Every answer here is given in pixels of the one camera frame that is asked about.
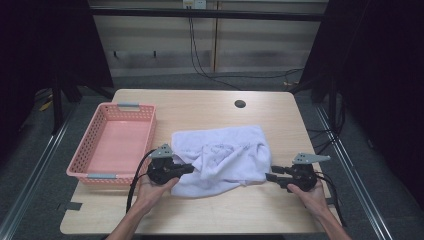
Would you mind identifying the pale lavender towel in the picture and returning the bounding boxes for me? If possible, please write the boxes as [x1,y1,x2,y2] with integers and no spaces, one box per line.
[170,124,273,199]

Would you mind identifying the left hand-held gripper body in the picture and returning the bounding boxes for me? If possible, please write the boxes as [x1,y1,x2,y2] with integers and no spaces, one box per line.
[146,143,183,186]

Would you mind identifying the black floor cable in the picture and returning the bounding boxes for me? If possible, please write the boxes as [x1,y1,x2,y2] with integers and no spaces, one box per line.
[206,67,305,82]

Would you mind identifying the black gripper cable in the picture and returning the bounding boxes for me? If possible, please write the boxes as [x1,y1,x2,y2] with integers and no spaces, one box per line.
[314,170,347,228]
[125,149,158,214]

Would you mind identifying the yellow floor object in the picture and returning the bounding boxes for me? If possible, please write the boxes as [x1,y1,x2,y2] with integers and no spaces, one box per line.
[38,99,54,113]

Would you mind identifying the metal floor rail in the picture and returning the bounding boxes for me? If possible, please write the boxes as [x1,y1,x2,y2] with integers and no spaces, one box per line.
[313,103,396,240]
[0,101,79,240]

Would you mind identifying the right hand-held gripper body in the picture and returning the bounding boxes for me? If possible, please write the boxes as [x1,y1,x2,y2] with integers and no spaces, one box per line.
[286,152,332,193]

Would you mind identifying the bundle of black floor cables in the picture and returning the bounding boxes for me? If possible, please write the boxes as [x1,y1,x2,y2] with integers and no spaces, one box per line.
[305,126,339,158]

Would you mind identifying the person's right hand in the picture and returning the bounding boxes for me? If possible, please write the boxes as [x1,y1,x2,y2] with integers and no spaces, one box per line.
[287,181,331,219]

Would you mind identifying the black hanging wall cable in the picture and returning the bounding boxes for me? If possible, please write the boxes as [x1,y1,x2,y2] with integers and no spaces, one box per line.
[187,16,242,91]

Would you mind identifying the pink perforated plastic basket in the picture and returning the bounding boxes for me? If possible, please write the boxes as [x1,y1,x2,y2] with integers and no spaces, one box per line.
[65,102,158,186]

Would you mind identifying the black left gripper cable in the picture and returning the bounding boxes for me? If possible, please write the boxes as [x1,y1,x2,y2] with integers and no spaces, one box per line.
[125,149,158,214]

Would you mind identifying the person's left hand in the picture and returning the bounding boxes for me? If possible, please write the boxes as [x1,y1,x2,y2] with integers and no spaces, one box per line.
[136,175,180,210]

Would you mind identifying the black horizontal bar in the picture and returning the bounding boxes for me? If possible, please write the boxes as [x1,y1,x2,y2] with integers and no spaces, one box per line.
[89,7,327,23]

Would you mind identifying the white wall socket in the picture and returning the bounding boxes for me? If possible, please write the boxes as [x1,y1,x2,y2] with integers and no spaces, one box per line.
[182,0,208,10]

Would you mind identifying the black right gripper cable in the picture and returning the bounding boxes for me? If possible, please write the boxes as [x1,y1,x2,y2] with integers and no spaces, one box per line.
[314,170,347,228]

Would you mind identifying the black metal stand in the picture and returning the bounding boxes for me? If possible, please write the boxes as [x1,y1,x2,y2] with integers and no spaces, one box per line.
[49,74,116,136]

